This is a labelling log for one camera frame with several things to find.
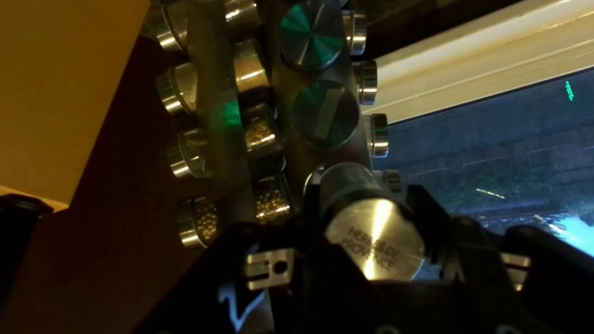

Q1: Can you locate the wooden knife block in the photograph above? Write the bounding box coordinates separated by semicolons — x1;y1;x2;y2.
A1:
0;0;153;212

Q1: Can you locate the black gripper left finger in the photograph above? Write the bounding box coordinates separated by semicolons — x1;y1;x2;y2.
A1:
226;169;326;312

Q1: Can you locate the steel capped spice bottle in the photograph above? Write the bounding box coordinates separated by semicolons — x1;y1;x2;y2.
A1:
142;0;261;54
163;104;280;182
174;175;293;251
350;59;378;106
341;8;369;58
276;0;346;71
289;80;361;150
367;111;391;160
153;39;270;119

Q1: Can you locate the steel revolving spice rack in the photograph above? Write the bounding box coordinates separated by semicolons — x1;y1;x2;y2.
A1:
140;0;397;249

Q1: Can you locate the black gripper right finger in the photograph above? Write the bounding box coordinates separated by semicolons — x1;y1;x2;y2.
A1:
404;184;510;293

